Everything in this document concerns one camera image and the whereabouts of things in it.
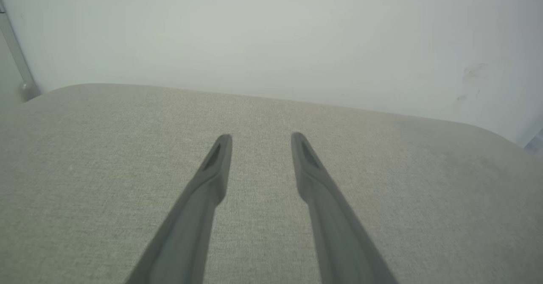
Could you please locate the grey fabric sofa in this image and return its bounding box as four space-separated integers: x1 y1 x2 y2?
0 83 543 284

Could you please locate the grey metal frame rail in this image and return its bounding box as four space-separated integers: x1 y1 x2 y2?
0 2 42 103

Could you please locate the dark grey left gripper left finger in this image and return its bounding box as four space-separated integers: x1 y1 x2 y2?
125 134 233 284

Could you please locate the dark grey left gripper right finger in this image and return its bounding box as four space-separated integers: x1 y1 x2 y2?
291 132 398 284

